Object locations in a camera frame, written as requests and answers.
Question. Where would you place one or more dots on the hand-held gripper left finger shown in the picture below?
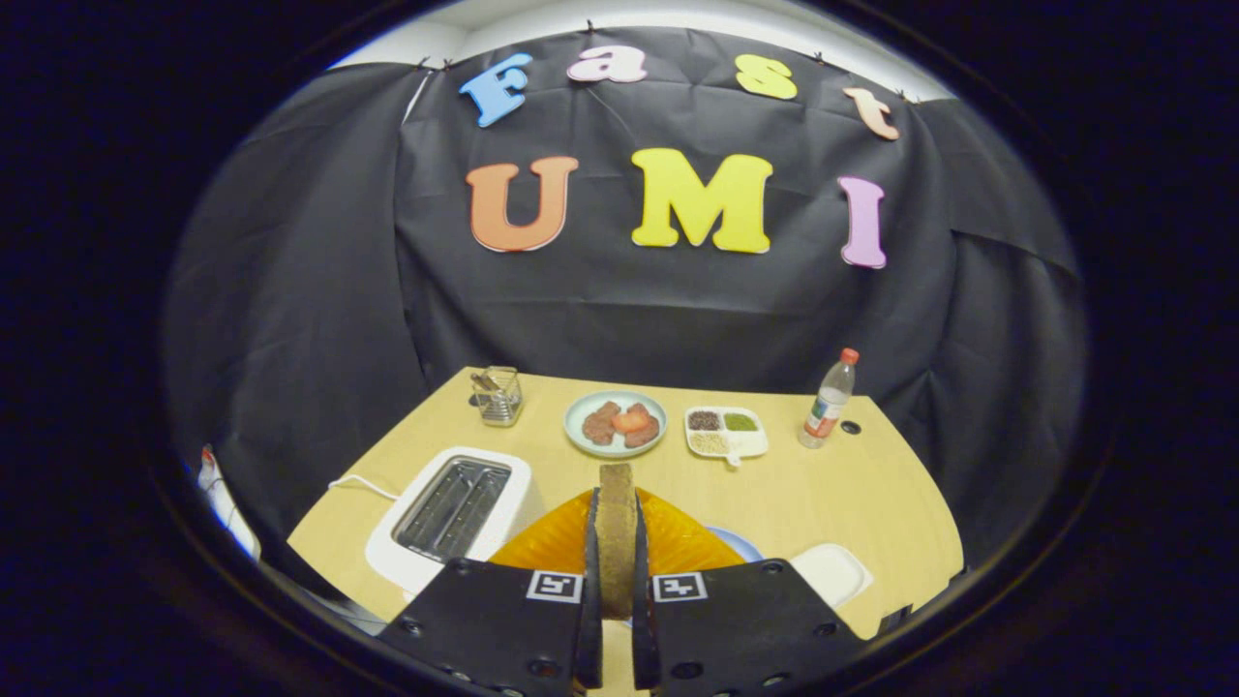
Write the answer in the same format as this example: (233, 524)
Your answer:
(591, 581)

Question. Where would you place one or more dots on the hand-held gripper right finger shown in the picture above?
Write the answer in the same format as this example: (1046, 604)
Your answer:
(641, 581)

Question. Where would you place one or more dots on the brown toast slice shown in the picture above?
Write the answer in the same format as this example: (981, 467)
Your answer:
(617, 542)

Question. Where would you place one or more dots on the blue plate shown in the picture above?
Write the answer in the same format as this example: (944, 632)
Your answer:
(738, 544)

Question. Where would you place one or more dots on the white toaster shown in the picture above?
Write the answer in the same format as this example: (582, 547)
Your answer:
(523, 494)

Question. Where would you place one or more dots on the brown meat patty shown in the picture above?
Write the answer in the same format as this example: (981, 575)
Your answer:
(647, 437)
(600, 424)

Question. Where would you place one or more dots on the pale green plate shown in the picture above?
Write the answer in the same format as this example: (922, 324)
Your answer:
(579, 436)

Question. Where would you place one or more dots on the orange-red sausage slice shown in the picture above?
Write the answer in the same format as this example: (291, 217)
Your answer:
(633, 418)

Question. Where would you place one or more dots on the white divided condiment dish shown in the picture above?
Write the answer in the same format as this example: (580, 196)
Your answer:
(750, 443)

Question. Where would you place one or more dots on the white square plate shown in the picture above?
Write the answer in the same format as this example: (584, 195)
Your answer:
(832, 573)

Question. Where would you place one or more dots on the clear utensil holder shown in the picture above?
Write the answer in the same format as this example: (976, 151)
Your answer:
(498, 402)

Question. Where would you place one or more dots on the clear water bottle red cap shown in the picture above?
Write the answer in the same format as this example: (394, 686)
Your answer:
(828, 407)

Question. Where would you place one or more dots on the black backdrop cloth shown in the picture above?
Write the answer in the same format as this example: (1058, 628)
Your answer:
(629, 310)

